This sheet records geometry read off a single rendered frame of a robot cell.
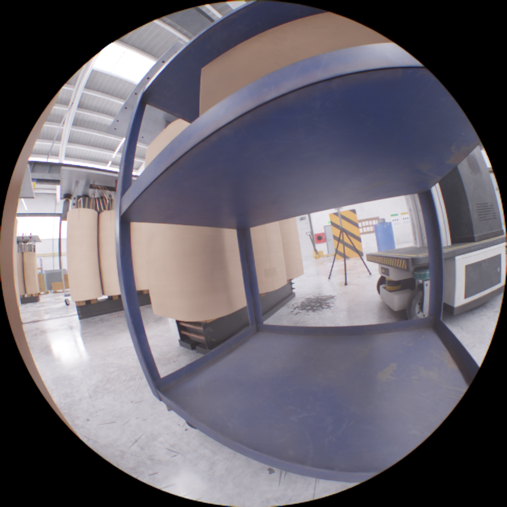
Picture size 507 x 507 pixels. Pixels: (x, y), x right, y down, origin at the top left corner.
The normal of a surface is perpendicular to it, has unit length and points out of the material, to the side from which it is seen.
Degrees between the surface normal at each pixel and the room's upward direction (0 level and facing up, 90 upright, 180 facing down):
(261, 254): 90
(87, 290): 90
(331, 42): 90
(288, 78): 90
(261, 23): 180
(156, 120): 180
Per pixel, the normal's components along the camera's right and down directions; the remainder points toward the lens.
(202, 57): 0.14, 0.99
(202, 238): 0.46, -0.09
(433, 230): -0.54, 0.05
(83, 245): 0.85, -0.14
